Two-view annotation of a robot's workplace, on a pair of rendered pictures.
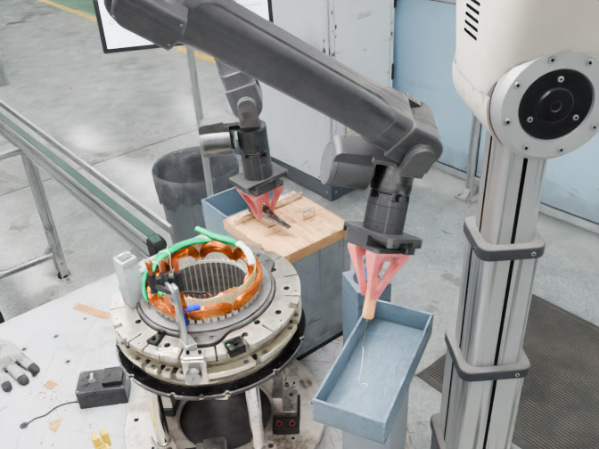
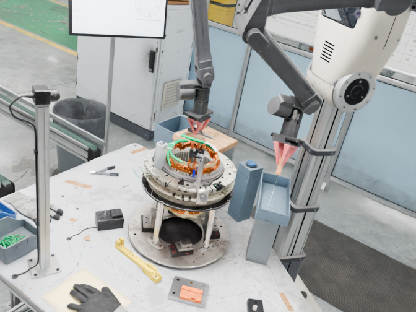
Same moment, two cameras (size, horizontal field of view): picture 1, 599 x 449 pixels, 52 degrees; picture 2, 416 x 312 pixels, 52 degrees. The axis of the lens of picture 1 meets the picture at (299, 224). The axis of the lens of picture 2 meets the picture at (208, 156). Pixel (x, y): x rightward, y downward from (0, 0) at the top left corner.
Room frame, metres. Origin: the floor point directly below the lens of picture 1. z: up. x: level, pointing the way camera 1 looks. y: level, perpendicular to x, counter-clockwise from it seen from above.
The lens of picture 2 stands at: (-0.39, 0.61, 1.84)
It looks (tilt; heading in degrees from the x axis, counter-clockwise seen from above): 28 degrees down; 338
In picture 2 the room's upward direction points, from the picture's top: 11 degrees clockwise
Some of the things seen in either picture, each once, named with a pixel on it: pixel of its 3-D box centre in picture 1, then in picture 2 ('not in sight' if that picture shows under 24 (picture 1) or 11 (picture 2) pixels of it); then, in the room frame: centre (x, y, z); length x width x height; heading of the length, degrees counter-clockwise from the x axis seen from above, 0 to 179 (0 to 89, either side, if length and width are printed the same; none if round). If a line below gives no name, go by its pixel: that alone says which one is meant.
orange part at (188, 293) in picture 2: not in sight; (190, 294); (0.52, 0.20, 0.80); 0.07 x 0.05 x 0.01; 64
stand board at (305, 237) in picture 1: (287, 226); (205, 140); (1.10, 0.03, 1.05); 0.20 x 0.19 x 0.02; 37
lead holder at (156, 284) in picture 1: (166, 281); (197, 153); (0.72, 0.20, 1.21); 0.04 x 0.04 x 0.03; 41
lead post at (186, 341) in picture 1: (183, 316); (200, 170); (0.70, 0.18, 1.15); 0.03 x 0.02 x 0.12; 33
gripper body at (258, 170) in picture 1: (257, 166); (200, 107); (1.09, 0.08, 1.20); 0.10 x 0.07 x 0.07; 127
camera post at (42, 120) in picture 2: not in sight; (43, 193); (0.72, 0.64, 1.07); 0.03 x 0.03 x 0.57; 14
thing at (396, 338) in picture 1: (375, 417); (265, 224); (0.70, -0.11, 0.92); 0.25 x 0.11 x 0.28; 153
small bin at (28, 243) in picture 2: not in sight; (14, 236); (0.83, 0.74, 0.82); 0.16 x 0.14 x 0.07; 129
